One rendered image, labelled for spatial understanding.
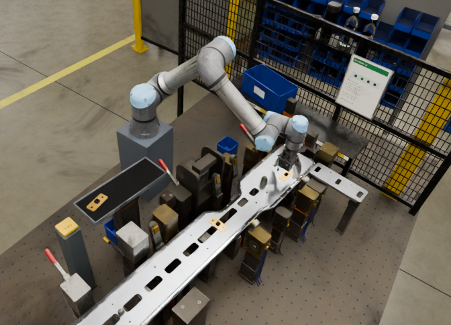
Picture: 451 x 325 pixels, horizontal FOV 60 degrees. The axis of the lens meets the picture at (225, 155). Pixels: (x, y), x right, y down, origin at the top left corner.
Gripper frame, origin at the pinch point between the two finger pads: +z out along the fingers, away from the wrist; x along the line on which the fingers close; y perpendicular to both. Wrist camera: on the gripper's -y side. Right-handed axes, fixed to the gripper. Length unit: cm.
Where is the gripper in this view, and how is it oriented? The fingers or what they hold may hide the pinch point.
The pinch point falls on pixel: (286, 172)
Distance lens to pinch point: 197.0
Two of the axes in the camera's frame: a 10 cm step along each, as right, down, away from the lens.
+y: -6.4, 4.9, -5.9
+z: -1.0, 7.2, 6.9
